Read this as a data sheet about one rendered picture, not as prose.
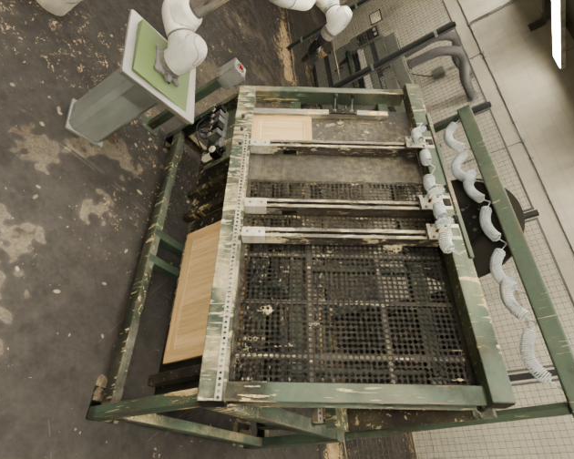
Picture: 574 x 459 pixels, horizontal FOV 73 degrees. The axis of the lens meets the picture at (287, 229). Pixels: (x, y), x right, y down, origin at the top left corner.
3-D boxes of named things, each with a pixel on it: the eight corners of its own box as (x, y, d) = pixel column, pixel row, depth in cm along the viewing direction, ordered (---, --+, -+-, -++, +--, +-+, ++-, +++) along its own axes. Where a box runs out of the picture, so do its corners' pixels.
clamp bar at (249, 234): (243, 230, 219) (240, 203, 200) (454, 235, 221) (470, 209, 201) (241, 245, 214) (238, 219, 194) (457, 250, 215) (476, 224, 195)
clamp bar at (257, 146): (251, 145, 261) (249, 115, 241) (428, 148, 262) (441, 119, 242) (250, 155, 255) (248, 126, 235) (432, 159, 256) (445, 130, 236)
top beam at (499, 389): (401, 95, 297) (404, 83, 288) (414, 95, 297) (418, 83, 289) (482, 408, 168) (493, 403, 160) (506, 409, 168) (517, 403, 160)
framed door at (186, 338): (189, 235, 276) (188, 234, 275) (251, 209, 251) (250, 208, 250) (165, 364, 224) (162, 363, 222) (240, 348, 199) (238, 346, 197)
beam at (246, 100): (240, 97, 300) (239, 85, 291) (256, 97, 300) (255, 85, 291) (199, 406, 171) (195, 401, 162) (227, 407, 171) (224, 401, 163)
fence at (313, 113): (253, 112, 281) (253, 107, 277) (385, 116, 282) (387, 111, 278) (253, 117, 278) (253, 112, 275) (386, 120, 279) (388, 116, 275)
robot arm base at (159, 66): (152, 74, 214) (159, 69, 212) (155, 44, 222) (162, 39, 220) (177, 93, 229) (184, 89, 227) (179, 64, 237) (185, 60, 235)
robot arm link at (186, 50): (167, 71, 216) (197, 54, 207) (158, 40, 217) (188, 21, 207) (186, 78, 231) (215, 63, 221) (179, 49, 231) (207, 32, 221)
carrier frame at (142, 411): (167, 134, 329) (243, 86, 292) (262, 218, 423) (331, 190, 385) (85, 419, 201) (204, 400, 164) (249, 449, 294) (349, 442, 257)
